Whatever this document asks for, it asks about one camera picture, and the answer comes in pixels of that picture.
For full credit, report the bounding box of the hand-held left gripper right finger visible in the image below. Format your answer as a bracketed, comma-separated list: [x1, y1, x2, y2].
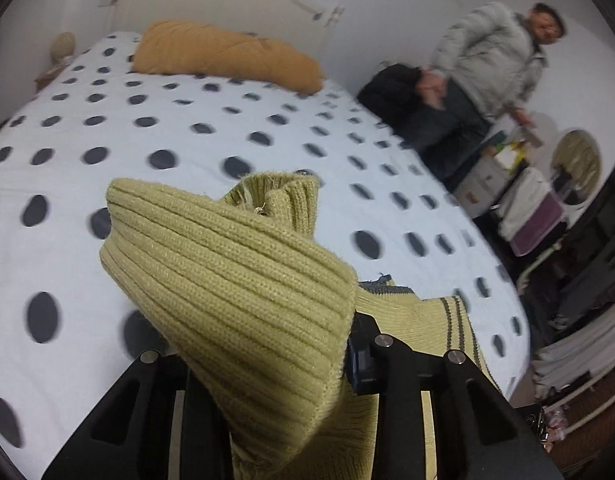
[345, 312, 563, 480]

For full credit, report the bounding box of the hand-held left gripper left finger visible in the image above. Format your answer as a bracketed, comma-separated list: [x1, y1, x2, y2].
[40, 350, 233, 480]

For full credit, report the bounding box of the yellow striped knit sweater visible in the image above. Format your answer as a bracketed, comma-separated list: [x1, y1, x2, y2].
[98, 171, 503, 480]

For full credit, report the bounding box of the stack of folded clothes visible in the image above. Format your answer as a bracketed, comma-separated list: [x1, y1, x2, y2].
[531, 310, 615, 397]

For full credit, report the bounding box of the white drawer unit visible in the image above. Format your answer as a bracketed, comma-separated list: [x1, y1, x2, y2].
[455, 152, 513, 216]

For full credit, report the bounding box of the pink laundry bin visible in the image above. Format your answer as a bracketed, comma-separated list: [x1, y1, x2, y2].
[497, 167, 568, 258]

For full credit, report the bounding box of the brown wicker basket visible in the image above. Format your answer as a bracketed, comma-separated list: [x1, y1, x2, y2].
[537, 370, 615, 471]

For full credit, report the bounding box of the white polka dot bedspread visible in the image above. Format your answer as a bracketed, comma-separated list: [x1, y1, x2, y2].
[0, 30, 533, 466]

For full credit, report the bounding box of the black backpack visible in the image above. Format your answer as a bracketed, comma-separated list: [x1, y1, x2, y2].
[356, 63, 455, 151]

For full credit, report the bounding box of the wooden nightstand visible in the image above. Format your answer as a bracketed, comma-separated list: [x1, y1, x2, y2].
[34, 62, 68, 93]

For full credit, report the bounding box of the mustard yellow pillow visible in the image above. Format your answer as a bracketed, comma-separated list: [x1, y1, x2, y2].
[130, 20, 325, 95]

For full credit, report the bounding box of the beige plush toy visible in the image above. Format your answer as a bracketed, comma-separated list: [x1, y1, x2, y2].
[48, 31, 77, 66]

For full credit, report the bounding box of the oval wall mirror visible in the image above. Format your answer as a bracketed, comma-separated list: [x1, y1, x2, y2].
[551, 129, 602, 206]

